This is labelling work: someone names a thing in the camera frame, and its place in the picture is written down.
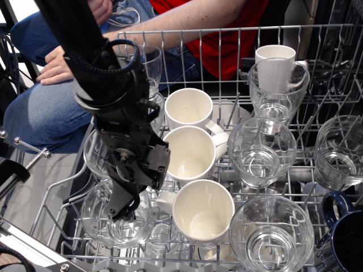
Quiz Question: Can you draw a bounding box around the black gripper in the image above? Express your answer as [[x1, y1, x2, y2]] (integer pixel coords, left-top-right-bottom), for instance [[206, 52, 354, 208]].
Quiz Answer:
[[96, 129, 171, 222]]

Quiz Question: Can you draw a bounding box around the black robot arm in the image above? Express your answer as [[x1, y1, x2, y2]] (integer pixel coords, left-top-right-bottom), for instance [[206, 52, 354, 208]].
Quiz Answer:
[[37, 1, 170, 221]]

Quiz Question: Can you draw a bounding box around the person's bare forearm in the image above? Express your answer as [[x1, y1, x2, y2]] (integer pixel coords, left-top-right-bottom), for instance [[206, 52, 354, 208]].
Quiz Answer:
[[103, 1, 246, 49]]

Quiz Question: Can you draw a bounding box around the small shot glass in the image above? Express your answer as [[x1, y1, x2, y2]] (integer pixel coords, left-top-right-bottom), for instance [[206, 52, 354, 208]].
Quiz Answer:
[[144, 222, 182, 258]]

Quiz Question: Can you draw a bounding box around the tall back glass cup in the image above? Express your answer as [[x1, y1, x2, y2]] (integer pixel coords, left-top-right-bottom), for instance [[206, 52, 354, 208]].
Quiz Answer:
[[248, 66, 307, 126]]

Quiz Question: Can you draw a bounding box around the person's hand on knee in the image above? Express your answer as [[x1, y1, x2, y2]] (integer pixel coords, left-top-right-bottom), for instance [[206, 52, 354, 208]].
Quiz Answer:
[[36, 45, 74, 85]]

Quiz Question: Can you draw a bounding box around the front white mug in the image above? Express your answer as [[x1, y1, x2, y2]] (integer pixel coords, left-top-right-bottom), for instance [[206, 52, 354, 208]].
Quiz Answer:
[[156, 179, 235, 249]]

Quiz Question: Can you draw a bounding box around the white mug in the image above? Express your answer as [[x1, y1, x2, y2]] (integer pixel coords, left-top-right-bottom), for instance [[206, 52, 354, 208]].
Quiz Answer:
[[164, 88, 223, 134], [156, 179, 235, 249], [164, 126, 229, 186], [249, 45, 310, 94]]

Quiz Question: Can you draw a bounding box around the middle white mug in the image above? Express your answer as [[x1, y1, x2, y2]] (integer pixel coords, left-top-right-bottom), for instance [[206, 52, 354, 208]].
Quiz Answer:
[[164, 126, 229, 186]]

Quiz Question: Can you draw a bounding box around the back white mug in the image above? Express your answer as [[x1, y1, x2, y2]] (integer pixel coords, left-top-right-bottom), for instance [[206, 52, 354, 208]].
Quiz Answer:
[[164, 88, 223, 134]]

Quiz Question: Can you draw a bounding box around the far white mug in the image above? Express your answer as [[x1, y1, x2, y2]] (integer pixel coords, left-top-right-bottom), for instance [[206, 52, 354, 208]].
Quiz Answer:
[[249, 45, 310, 94]]

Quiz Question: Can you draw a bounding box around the dark blue mug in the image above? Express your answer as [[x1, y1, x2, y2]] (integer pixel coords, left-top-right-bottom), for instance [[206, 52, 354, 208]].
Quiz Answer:
[[314, 191, 362, 271]]

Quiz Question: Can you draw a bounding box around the metal clamp with handle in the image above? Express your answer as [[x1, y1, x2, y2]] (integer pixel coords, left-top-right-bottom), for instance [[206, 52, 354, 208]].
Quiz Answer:
[[1, 137, 52, 200]]

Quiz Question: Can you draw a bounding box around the grey wire dishwasher rack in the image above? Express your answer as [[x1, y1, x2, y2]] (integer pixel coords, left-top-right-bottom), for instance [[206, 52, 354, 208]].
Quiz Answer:
[[29, 21, 362, 271]]

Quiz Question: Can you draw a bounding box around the black cable bottom left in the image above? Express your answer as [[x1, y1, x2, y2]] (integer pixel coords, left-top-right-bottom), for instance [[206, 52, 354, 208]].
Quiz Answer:
[[0, 245, 36, 272]]

